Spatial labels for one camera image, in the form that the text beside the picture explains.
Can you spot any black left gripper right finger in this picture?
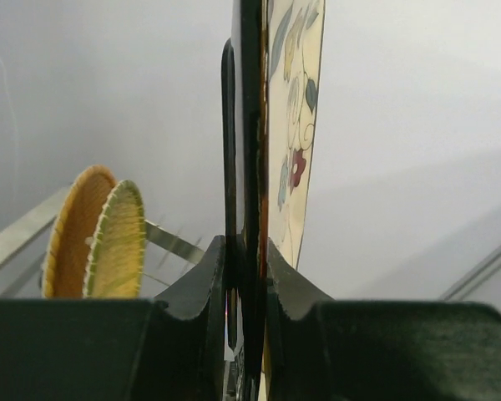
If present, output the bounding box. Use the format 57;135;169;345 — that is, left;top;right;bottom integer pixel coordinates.
266;246;501;400

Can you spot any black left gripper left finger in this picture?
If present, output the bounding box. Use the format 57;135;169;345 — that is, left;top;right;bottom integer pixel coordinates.
0;236;225;400

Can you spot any green rimmed wicker plate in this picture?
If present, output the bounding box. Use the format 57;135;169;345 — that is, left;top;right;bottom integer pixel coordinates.
83;180;146;298

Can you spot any aluminium frame rail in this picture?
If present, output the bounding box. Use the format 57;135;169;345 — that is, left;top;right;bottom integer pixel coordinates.
439;245;501;302

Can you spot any woven wicker plate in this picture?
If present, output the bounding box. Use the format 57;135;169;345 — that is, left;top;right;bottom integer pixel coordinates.
41;165;116;298

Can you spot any stainless steel dish rack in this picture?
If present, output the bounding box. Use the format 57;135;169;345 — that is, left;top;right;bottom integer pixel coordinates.
0;186;205;298

